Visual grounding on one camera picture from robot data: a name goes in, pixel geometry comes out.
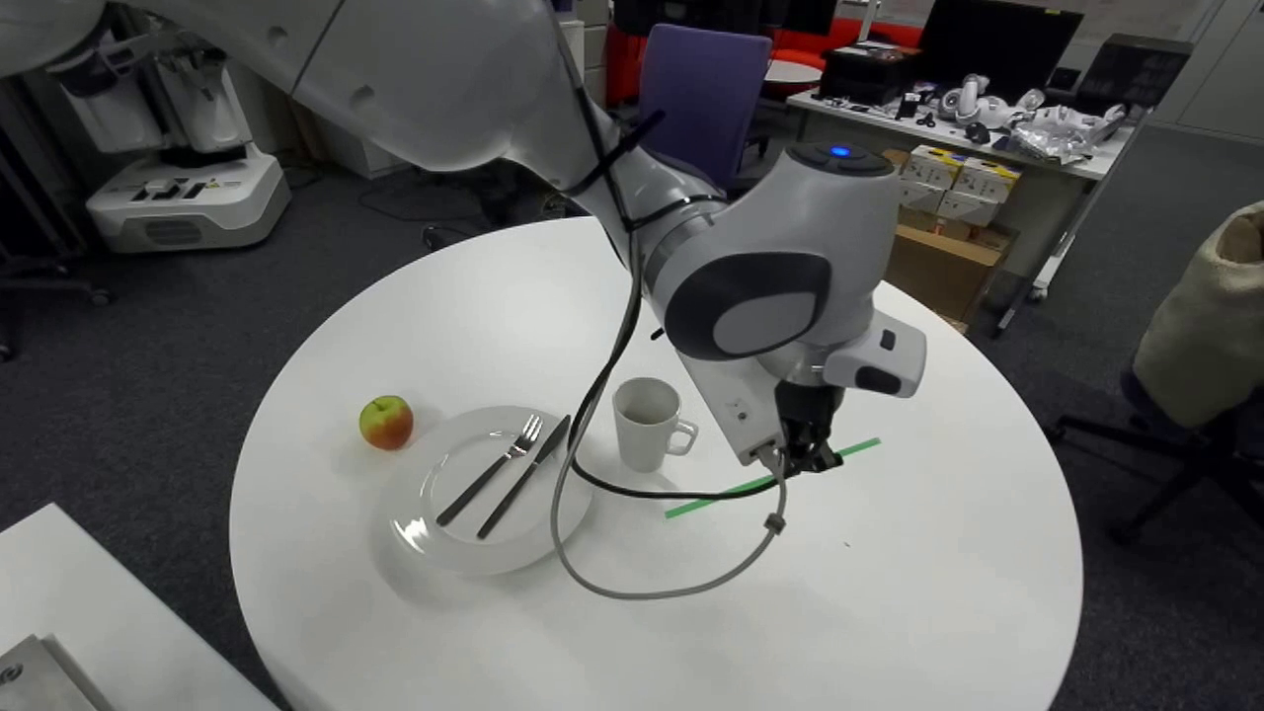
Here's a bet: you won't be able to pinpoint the silver fork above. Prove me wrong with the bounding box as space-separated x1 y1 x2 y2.
435 414 550 534

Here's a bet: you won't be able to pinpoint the purple office chair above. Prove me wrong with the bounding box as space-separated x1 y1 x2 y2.
632 20 773 198

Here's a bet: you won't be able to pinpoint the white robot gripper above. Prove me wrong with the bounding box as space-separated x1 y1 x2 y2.
683 311 932 484

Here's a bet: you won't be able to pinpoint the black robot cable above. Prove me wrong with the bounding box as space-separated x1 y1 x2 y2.
547 35 793 603

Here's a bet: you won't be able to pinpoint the black chair with clothes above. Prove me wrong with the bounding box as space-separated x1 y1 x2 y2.
1046 195 1264 547

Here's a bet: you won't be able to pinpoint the large black monitor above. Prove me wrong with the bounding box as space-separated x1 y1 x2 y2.
915 0 1085 100

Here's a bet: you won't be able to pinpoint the brown cardboard box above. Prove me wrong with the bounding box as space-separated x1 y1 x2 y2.
886 218 1014 327

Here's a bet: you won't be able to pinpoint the white cup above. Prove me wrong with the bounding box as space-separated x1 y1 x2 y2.
608 377 705 480

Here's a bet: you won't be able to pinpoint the white packaged boxes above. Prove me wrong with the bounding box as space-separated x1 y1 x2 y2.
895 144 1027 228

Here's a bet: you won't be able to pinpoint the white plastic bag clutter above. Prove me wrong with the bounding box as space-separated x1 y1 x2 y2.
905 70 1134 169

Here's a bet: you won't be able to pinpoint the green apple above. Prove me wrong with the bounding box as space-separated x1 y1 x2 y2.
357 390 417 456

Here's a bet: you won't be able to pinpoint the silver table knife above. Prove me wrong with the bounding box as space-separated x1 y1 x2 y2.
473 410 575 547

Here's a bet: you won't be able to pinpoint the white lab machine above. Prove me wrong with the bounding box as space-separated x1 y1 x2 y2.
50 35 295 257

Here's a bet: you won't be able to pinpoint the white round plate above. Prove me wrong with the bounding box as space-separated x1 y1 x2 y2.
378 402 597 586

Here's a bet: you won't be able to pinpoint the small black monitor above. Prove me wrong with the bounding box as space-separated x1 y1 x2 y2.
1077 32 1194 119

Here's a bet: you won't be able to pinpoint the beige jacket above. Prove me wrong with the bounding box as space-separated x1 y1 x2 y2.
1130 198 1264 434

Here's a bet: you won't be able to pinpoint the green straw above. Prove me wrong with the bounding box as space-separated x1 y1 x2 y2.
660 434 886 520

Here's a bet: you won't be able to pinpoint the white robot mounting table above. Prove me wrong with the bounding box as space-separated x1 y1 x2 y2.
0 497 283 711

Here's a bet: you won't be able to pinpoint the grey metal base plate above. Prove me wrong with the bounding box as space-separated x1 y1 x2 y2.
0 632 119 711

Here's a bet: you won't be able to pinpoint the cluttered white desk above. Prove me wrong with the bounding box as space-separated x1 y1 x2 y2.
786 78 1136 310

